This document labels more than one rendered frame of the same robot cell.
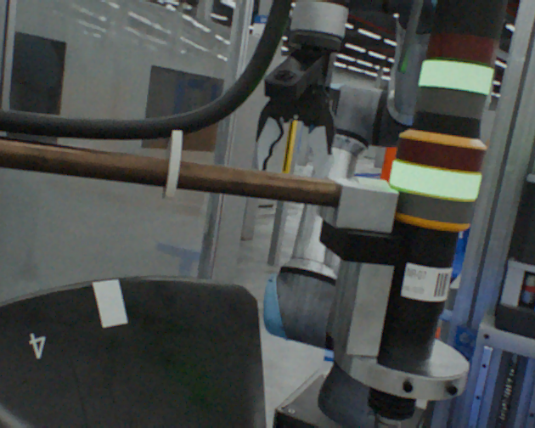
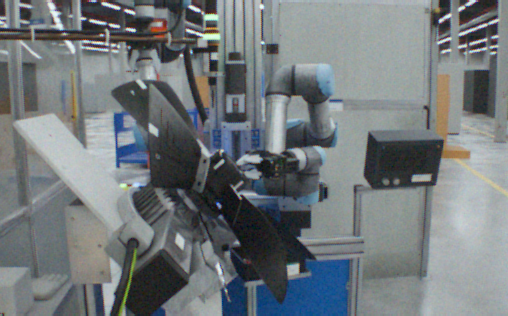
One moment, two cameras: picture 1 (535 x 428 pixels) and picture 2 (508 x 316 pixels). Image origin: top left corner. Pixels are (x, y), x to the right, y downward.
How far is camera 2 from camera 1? 0.95 m
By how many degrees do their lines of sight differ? 24
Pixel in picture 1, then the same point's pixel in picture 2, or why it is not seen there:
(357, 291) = (203, 59)
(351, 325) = (203, 65)
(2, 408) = (132, 104)
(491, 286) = (221, 110)
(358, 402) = not seen: hidden behind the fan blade
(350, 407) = not seen: hidden behind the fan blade
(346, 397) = not seen: hidden behind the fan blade
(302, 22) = (140, 13)
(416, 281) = (213, 56)
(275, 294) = (138, 130)
